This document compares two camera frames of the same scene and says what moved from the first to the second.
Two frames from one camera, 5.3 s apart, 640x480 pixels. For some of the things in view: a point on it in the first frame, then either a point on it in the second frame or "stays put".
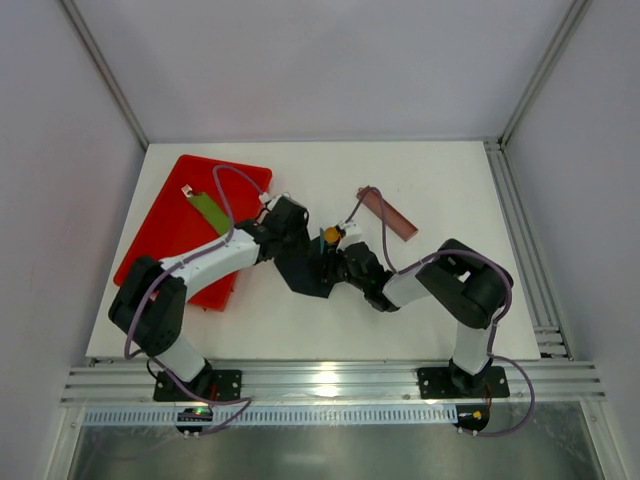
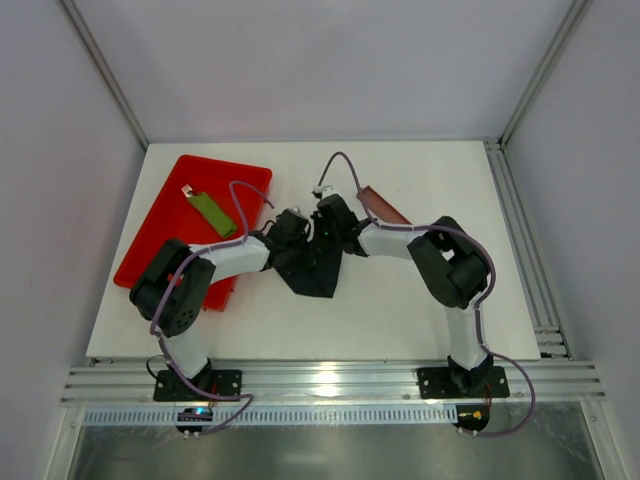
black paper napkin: (309, 272) stays put
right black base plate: (458, 383) stays put
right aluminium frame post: (574, 15) stays put
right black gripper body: (339, 265) → (329, 232)
